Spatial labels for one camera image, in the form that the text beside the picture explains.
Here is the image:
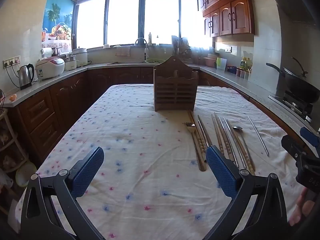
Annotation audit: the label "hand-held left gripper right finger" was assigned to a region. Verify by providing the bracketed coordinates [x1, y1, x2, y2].
[205, 145, 294, 240]

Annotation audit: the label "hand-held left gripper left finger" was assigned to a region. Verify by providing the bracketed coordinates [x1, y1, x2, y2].
[19, 146, 105, 240]

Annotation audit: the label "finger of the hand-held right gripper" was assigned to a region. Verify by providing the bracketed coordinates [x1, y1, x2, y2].
[299, 127, 320, 155]
[281, 135, 310, 166]

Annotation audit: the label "metal spoon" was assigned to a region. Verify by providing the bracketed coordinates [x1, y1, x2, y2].
[232, 126, 252, 166]

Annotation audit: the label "metal fork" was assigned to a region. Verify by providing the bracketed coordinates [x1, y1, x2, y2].
[183, 122, 207, 172]

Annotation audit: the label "wooden utensil holder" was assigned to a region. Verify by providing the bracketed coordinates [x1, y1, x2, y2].
[153, 56, 198, 112]

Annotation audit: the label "person's right hand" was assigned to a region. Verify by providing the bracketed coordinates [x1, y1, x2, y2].
[289, 187, 317, 227]

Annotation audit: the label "gas stove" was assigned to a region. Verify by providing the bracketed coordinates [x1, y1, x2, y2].
[268, 90, 315, 123]

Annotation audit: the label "black wok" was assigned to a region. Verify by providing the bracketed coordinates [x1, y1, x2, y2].
[266, 56, 320, 104]

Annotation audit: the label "round white plate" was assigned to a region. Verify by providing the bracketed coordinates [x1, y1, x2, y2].
[15, 161, 37, 188]

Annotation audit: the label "floral white tablecloth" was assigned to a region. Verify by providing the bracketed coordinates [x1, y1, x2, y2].
[15, 84, 308, 240]

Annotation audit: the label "wooden lower cabinets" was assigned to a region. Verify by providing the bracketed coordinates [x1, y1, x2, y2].
[7, 66, 252, 165]

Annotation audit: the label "wooden cabinets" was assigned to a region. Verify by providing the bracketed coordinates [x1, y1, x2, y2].
[192, 0, 266, 38]
[7, 66, 252, 165]

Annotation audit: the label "white storage shelf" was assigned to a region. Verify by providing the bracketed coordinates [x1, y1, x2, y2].
[0, 107, 28, 217]

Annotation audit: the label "row of spice jars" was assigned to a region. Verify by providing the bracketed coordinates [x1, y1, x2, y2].
[236, 68, 250, 81]

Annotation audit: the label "yellow oil bottles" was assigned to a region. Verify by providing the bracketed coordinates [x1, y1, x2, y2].
[240, 57, 253, 72]

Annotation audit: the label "grey kitchen countertop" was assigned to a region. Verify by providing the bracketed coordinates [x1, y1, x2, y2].
[0, 60, 320, 153]

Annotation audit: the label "green and white cup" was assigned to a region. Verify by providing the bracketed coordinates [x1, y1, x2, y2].
[216, 57, 228, 71]

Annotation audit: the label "white blender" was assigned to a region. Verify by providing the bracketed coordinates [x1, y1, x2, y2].
[64, 54, 77, 72]

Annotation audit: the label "white and pink rice cooker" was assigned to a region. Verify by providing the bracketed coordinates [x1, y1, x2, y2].
[35, 57, 65, 81]

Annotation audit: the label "pink lidded container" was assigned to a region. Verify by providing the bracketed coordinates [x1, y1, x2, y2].
[204, 54, 218, 68]

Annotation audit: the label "steel electric kettle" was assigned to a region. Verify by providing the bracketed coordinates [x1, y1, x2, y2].
[17, 64, 35, 90]

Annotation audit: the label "kitchen sink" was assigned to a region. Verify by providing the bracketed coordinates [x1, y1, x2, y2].
[107, 60, 145, 66]

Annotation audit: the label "large white cooker pot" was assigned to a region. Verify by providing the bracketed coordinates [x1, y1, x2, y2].
[72, 47, 89, 67]

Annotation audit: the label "pink dish cloth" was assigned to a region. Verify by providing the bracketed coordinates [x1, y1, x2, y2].
[115, 47, 131, 57]

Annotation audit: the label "dish rack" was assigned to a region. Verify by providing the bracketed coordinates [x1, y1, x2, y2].
[171, 35, 192, 57]

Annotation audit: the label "curved sink faucet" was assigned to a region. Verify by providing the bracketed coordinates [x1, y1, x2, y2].
[135, 37, 150, 62]

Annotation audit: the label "wooden upper cabinets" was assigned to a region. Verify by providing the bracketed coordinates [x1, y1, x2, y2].
[192, 0, 266, 38]

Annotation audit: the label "large kitchen window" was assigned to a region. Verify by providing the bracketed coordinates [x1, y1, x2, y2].
[74, 0, 213, 50]

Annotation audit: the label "row of wall sockets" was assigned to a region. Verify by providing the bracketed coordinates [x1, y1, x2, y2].
[3, 56, 21, 68]

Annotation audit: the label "fruit and beach wall poster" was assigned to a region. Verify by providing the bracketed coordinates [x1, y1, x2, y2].
[41, 0, 75, 48]

